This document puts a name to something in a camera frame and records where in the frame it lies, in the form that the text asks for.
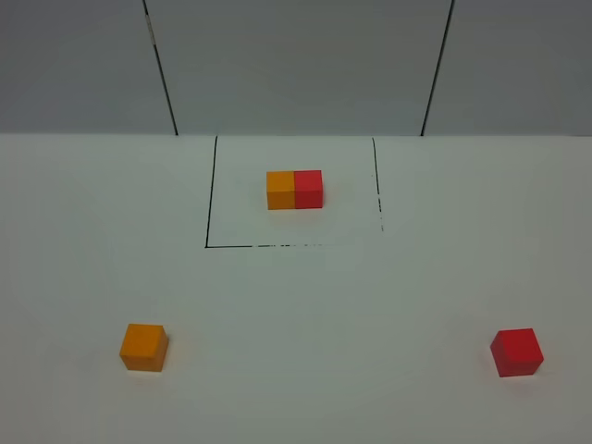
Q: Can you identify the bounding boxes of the orange template cube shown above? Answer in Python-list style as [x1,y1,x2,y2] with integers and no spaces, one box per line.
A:
[266,171,295,210]

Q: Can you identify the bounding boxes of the red template cube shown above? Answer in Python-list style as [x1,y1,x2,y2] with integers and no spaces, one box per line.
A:
[294,170,324,209]

